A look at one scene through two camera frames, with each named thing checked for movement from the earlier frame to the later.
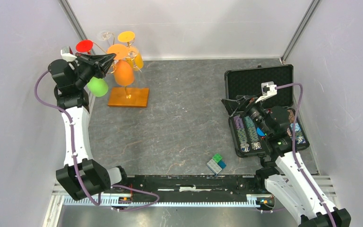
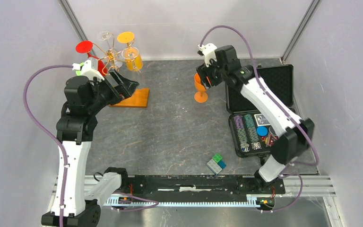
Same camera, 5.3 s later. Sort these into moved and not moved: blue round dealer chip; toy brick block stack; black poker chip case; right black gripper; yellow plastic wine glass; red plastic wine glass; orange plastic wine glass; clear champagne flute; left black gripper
Moved: right black gripper; left black gripper; orange plastic wine glass
Not moved: clear champagne flute; black poker chip case; blue round dealer chip; toy brick block stack; red plastic wine glass; yellow plastic wine glass
